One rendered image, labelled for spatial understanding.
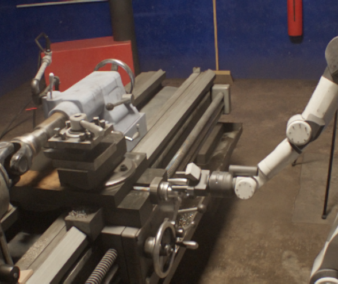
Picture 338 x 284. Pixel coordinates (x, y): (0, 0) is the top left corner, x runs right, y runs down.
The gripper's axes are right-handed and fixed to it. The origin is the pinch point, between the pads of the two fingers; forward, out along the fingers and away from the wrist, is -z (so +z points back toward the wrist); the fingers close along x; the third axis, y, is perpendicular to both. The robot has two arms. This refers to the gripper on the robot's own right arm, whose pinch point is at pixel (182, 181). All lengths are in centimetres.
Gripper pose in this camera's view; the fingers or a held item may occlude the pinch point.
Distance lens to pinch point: 175.4
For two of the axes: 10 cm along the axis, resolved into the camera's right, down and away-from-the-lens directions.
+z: 9.5, 0.4, -3.2
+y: 2.3, 6.1, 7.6
